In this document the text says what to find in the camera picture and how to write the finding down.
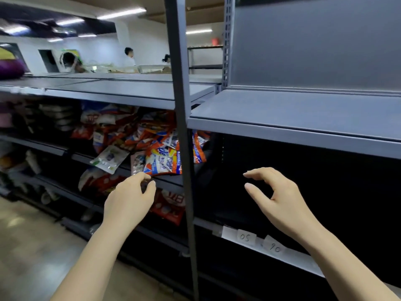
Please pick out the person's left hand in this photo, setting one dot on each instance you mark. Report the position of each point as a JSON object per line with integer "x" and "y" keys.
{"x": 125, "y": 205}

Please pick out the person's right hand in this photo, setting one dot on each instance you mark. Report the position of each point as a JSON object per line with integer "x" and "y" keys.
{"x": 286, "y": 206}

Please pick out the person's right thumb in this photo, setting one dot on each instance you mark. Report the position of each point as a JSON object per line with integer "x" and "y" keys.
{"x": 255, "y": 191}

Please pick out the person's left thumb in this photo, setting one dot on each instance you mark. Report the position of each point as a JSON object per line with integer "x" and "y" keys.
{"x": 150, "y": 189}

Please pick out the person's right forearm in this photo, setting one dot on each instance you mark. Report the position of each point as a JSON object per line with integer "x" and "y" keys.
{"x": 341, "y": 266}

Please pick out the person's left forearm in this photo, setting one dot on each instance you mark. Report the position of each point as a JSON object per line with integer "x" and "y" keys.
{"x": 94, "y": 263}

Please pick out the red white snack bag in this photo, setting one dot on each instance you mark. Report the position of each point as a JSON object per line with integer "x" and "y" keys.
{"x": 169, "y": 207}
{"x": 100, "y": 181}

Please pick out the blue orange white snack bag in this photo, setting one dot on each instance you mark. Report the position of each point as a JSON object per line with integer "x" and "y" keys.
{"x": 163, "y": 163}

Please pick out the clear printed snack bag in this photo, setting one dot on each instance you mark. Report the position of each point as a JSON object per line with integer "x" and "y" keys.
{"x": 137, "y": 162}

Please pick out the white paper label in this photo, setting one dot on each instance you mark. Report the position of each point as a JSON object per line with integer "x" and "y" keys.
{"x": 246, "y": 237}
{"x": 274, "y": 245}

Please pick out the white green pouch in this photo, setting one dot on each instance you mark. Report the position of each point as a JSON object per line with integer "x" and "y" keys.
{"x": 109, "y": 158}

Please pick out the pile of colourful snack packets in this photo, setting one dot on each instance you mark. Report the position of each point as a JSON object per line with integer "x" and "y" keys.
{"x": 147, "y": 128}

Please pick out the grey metal shelf unit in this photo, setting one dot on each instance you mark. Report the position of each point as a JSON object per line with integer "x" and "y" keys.
{"x": 125, "y": 90}
{"x": 297, "y": 115}

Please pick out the stack of white packs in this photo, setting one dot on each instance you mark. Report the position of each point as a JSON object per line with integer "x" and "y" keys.
{"x": 58, "y": 117}

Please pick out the white soft item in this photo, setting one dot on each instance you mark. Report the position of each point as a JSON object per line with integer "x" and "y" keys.
{"x": 33, "y": 162}

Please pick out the dark background shelf rack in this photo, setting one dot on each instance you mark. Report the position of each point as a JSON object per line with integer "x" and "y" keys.
{"x": 205, "y": 57}

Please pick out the small red object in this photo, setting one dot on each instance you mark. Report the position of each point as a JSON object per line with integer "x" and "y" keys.
{"x": 215, "y": 41}

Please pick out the ceiling tube light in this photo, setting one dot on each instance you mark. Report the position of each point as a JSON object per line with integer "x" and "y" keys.
{"x": 121, "y": 13}
{"x": 199, "y": 31}

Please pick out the purple cushion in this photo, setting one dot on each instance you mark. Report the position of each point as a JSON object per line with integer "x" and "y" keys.
{"x": 11, "y": 68}

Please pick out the dark grey metal upright post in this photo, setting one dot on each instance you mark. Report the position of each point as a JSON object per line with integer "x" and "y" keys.
{"x": 183, "y": 122}

